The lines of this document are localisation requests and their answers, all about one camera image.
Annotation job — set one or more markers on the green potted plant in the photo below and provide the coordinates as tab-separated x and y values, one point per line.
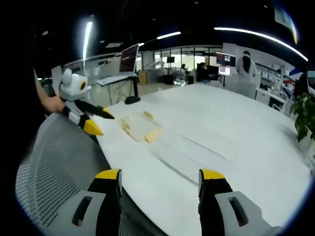
304	115

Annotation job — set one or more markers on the cardboard box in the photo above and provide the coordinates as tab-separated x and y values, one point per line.
142	77

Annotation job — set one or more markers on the small black screen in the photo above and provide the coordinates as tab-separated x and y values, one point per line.
170	59

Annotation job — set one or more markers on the clear container lid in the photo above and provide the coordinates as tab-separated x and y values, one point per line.
204	152

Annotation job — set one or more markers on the person's left hand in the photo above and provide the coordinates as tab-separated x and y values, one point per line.
53	104

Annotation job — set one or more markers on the small desk monitor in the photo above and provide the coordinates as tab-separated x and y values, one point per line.
224	70

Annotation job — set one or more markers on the grey mesh office chair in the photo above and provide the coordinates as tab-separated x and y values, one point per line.
56	167

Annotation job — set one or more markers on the black office chair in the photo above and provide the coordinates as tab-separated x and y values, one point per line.
301	86

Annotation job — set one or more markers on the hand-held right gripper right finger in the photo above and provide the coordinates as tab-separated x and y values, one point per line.
221	211

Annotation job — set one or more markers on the clear plastic box yellow buckle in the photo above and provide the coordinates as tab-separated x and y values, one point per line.
140	126

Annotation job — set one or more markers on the large monitor on black stand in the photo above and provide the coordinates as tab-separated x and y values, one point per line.
129	59

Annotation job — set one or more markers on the white tilted desk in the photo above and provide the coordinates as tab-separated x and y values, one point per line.
112	79

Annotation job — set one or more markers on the long ceiling light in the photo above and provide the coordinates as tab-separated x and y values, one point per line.
168	35
87	39
263	38

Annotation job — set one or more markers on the wall monitor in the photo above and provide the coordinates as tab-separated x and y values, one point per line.
226	59

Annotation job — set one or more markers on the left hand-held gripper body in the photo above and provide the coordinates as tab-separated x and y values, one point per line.
72	88

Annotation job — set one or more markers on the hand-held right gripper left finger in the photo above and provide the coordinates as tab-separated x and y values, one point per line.
98	211

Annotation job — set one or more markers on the white partition box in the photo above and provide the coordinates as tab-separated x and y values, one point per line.
242	88

